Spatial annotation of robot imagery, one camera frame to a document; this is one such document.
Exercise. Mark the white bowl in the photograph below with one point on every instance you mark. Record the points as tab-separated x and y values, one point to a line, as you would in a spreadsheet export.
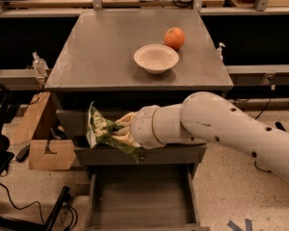
156	58

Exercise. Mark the white pump bottle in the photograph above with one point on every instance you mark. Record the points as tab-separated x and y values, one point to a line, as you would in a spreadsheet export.
220	49

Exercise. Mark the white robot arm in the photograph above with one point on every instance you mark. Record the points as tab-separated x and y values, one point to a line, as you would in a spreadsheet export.
268	145

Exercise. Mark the grey open bottom drawer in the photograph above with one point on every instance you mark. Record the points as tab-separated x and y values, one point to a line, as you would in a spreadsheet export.
143	198

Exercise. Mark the clear plastic bottle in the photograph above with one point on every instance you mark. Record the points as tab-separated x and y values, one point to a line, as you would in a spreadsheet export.
39	64

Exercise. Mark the orange fruit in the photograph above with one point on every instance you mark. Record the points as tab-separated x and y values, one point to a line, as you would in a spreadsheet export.
174	38

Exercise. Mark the black chair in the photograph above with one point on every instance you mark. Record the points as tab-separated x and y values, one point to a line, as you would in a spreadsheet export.
5	155

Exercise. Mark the black power brick left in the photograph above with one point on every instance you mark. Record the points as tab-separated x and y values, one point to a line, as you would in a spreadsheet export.
23	153

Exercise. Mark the grey drawer cabinet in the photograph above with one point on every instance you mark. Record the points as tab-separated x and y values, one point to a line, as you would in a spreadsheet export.
96	64

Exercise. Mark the green jalapeno chip bag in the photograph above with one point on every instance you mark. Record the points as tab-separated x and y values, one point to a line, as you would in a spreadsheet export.
100	131

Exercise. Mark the black stand base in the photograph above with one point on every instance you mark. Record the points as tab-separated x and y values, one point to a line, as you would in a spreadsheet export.
280	126

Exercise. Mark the wooden cutout board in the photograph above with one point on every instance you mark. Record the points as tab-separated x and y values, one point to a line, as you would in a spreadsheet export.
51	155

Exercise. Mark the grey middle drawer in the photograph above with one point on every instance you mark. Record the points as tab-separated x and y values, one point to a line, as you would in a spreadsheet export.
105	155

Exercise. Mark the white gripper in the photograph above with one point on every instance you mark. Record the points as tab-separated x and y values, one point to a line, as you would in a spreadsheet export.
143	126

